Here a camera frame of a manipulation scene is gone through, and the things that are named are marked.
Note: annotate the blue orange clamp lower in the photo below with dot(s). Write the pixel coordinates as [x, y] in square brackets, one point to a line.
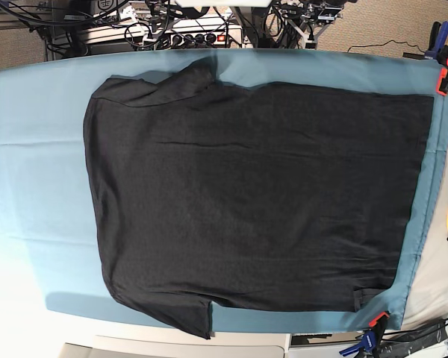
[369, 343]

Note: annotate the teal table cloth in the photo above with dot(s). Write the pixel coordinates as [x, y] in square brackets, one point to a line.
[48, 251]

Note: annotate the orange black clamp upper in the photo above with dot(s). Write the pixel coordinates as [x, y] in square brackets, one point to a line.
[442, 83]

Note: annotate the black bag with cables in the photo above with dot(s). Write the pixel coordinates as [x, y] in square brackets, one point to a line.
[413, 341]

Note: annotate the white tray bottom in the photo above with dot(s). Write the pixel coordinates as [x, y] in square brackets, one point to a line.
[103, 346]

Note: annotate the blue handled clamp top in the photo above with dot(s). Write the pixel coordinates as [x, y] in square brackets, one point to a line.
[437, 39]

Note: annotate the white power strip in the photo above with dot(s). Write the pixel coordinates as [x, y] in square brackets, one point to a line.
[200, 36]

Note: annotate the dark grey T-shirt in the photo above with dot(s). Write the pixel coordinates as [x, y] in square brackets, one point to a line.
[284, 197]

